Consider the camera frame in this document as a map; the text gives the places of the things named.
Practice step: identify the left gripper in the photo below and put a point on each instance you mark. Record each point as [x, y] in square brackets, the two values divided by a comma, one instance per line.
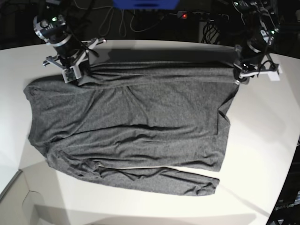
[259, 64]

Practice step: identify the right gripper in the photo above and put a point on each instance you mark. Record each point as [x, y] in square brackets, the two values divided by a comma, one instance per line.
[73, 55]

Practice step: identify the grey t-shirt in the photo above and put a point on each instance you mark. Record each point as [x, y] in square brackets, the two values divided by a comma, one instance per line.
[131, 124]

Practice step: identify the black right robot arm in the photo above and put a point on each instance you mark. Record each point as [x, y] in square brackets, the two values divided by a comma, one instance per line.
[52, 8]

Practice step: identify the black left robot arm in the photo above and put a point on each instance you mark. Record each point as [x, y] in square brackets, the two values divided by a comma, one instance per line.
[253, 54]

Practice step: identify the blue box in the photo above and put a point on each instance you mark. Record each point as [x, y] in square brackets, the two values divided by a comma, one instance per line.
[146, 4]

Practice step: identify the black power strip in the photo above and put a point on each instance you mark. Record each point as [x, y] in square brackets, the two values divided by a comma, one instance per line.
[202, 16]

